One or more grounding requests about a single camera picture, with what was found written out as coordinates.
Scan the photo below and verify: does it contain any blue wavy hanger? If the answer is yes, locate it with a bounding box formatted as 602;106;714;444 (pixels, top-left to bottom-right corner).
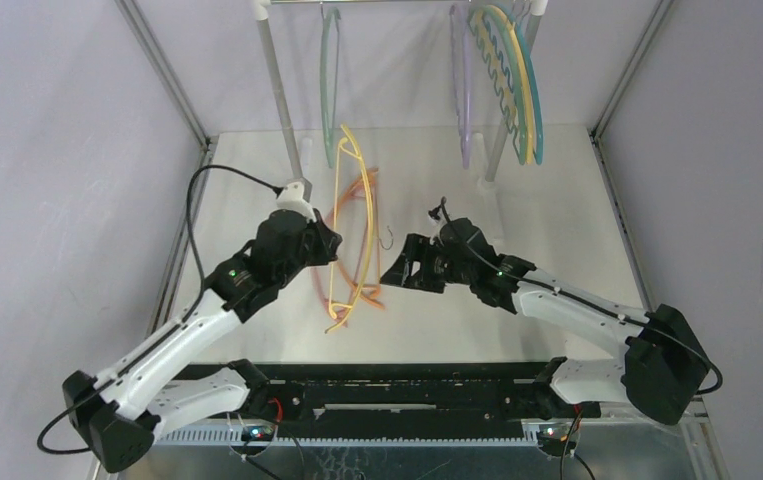
507;2;546;165

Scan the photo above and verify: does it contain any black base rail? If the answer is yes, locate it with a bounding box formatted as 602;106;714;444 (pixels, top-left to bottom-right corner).
175;360;674;442

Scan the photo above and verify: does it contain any left circuit board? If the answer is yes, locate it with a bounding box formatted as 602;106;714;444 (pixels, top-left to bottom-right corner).
240;425;277;444

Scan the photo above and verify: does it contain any circuit board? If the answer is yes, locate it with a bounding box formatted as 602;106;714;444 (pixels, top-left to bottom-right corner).
240;425;277;444
537;426;570;444

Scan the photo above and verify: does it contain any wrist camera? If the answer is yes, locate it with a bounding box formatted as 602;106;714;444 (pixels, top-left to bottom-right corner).
428;203;447;242
276;178;316;222

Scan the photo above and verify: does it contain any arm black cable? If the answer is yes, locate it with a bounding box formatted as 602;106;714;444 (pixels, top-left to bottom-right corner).
36;164;286;457
427;196;724;480

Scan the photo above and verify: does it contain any grey-green plain hanger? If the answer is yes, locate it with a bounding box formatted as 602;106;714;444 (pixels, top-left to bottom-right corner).
319;2;341;169

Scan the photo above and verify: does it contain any yellow wavy hanger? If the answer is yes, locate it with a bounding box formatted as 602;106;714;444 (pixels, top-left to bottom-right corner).
470;5;536;166

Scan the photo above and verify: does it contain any orange plain hanger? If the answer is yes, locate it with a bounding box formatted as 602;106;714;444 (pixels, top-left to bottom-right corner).
325;167;391;310

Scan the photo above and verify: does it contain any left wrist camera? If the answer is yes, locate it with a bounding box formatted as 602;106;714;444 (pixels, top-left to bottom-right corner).
276;178;316;222

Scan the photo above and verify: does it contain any pink plain hanger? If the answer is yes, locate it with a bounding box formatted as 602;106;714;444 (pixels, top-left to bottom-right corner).
311;259;360;334

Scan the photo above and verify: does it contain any yellow plain hanger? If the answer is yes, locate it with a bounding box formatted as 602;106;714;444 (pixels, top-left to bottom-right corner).
324;124;386;334

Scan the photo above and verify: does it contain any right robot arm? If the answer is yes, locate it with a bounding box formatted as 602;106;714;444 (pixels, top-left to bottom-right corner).
380;218;714;425

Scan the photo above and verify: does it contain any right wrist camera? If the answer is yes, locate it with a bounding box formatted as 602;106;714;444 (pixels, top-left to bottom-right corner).
428;203;447;242

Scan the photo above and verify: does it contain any white clothes rack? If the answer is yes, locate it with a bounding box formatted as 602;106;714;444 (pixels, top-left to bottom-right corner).
248;0;548;248

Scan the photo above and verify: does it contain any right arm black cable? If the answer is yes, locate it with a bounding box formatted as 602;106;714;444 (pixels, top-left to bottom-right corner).
427;196;724;480

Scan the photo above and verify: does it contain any aluminium frame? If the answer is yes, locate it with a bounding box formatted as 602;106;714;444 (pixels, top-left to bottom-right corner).
105;1;726;479

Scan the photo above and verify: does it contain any green wavy hanger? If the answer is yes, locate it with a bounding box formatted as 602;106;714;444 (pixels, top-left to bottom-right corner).
480;6;529;167

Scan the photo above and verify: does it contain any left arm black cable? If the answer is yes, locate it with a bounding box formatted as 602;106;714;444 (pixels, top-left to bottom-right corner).
36;164;286;457

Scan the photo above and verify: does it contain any right circuit board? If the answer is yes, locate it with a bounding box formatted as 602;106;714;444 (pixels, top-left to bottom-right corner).
537;426;570;444

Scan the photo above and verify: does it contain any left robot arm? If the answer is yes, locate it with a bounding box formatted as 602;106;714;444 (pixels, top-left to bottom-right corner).
62;209;342;473

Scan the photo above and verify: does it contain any purple wavy hanger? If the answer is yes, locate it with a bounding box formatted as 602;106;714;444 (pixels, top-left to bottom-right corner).
449;2;472;170

